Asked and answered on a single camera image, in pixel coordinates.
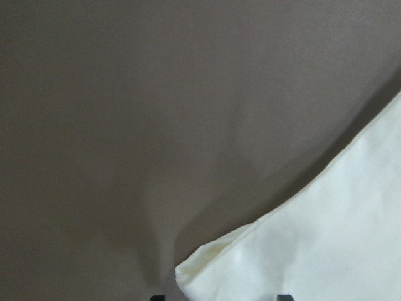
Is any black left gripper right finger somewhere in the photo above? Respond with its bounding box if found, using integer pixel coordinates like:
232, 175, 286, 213
276, 294, 293, 301

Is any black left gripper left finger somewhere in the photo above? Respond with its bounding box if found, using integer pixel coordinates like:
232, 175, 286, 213
150, 295, 165, 301

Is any cream long-sleeve cat shirt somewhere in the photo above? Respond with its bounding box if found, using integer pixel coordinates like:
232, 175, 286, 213
175, 97, 400, 300

